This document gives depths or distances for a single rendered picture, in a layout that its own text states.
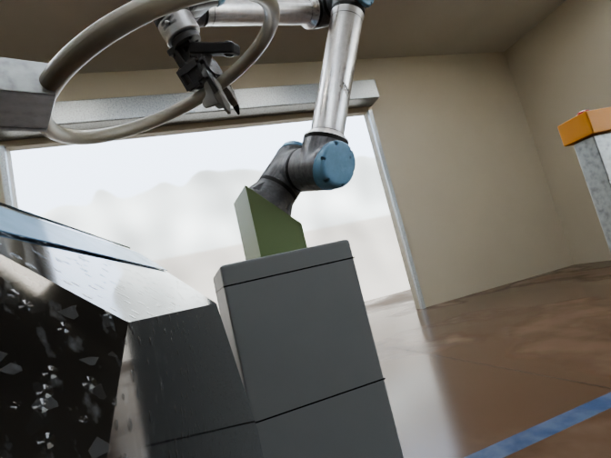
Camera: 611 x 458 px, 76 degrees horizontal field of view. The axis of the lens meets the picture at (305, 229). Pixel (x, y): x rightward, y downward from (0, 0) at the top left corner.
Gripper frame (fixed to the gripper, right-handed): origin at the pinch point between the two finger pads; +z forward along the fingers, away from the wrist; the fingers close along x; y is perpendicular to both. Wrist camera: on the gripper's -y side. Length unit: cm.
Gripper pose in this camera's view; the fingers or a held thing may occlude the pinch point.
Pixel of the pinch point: (234, 107)
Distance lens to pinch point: 102.7
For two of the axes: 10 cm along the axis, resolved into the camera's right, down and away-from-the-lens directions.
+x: -2.3, 2.6, -9.4
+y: -8.4, 4.4, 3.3
